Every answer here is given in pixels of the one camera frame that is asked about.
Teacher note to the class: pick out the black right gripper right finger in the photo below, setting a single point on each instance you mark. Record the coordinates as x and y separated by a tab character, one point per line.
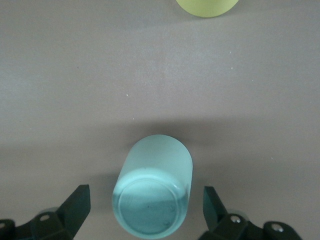
215	215

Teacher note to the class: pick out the yellow plastic cup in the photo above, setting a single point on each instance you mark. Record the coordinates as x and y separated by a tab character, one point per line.
207	7

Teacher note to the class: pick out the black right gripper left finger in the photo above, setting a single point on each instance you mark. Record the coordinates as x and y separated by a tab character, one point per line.
72	212

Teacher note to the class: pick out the brown table mat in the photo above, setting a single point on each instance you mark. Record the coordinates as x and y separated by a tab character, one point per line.
160	87

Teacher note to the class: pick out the pale green plastic cup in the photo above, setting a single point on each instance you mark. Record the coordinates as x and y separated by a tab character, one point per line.
152	185

